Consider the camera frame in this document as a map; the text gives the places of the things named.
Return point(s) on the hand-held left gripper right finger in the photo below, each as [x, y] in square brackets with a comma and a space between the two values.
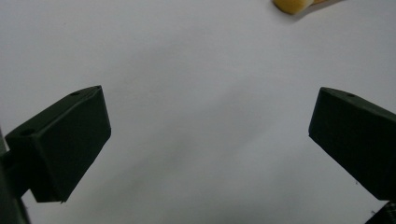
[358, 140]

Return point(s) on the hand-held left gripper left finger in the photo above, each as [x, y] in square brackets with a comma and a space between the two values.
[62, 146]

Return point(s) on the yellow fluffy pompom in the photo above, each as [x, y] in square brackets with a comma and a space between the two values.
[291, 5]

